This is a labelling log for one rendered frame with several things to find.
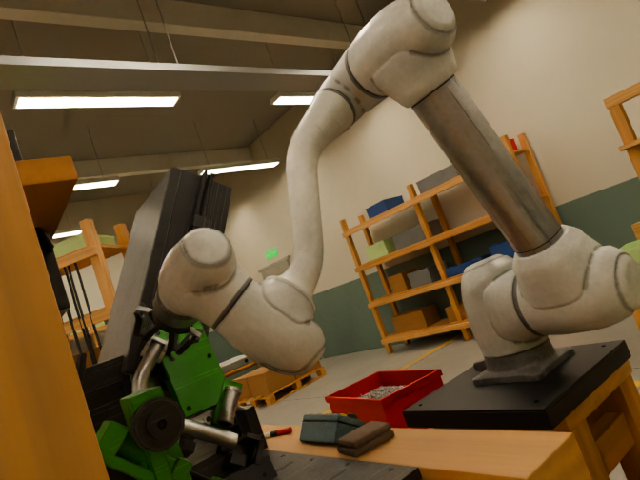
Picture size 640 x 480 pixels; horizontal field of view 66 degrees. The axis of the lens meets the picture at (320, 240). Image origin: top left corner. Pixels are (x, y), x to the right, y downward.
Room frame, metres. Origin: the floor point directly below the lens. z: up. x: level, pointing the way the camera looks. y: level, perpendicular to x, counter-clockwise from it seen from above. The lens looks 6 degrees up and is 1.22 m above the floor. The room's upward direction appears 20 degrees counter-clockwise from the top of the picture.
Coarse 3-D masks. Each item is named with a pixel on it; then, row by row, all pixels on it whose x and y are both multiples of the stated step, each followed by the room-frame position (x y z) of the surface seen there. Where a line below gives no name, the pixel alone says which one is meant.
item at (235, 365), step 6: (228, 360) 1.41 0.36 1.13; (234, 360) 1.31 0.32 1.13; (240, 360) 1.28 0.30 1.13; (246, 360) 1.29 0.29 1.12; (252, 360) 1.30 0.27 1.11; (222, 366) 1.27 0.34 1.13; (228, 366) 1.26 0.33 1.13; (234, 366) 1.27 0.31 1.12; (240, 366) 1.28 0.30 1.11; (246, 366) 1.29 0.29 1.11; (252, 366) 1.30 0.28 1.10; (228, 372) 1.26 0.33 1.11; (234, 372) 1.27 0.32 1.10; (168, 390) 1.16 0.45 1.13; (168, 396) 1.16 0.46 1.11
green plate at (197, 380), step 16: (160, 336) 1.09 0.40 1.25; (192, 352) 1.11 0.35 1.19; (208, 352) 1.13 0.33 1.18; (176, 368) 1.08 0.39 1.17; (192, 368) 1.09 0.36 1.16; (208, 368) 1.11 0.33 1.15; (176, 384) 1.06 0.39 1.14; (192, 384) 1.08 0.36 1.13; (208, 384) 1.09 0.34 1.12; (176, 400) 1.10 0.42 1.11; (192, 400) 1.06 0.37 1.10; (208, 400) 1.08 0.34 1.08
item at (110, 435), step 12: (108, 432) 0.71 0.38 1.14; (120, 432) 0.72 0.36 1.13; (108, 444) 0.71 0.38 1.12; (120, 444) 0.72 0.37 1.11; (132, 444) 0.74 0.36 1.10; (108, 456) 0.70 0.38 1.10; (120, 456) 0.73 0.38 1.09; (132, 456) 0.74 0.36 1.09; (144, 456) 0.74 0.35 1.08; (168, 456) 0.76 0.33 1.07; (120, 468) 0.71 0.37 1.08; (132, 468) 0.72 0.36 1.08; (144, 468) 0.73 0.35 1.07; (180, 468) 0.76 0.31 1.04
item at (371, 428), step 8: (368, 424) 1.06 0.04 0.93; (376, 424) 1.04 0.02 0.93; (384, 424) 1.02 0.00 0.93; (352, 432) 1.04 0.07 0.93; (360, 432) 1.02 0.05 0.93; (368, 432) 1.01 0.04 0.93; (376, 432) 1.01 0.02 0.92; (384, 432) 1.02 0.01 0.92; (392, 432) 1.02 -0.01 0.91; (344, 440) 1.02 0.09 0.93; (352, 440) 0.99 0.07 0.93; (360, 440) 0.99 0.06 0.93; (368, 440) 0.99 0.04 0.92; (376, 440) 1.00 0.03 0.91; (384, 440) 1.01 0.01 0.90; (344, 448) 1.02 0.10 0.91; (352, 448) 0.99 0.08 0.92; (360, 448) 0.99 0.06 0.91; (368, 448) 0.99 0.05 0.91; (352, 456) 0.99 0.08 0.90
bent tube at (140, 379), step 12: (156, 348) 1.04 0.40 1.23; (144, 360) 1.02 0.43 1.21; (156, 360) 1.04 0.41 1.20; (144, 372) 1.01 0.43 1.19; (132, 384) 1.00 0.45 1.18; (144, 384) 1.00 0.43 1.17; (192, 432) 1.00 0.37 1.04; (204, 432) 1.01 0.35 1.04; (216, 432) 1.02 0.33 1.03; (228, 432) 1.03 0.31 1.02; (216, 444) 1.03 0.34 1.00; (228, 444) 1.03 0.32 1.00
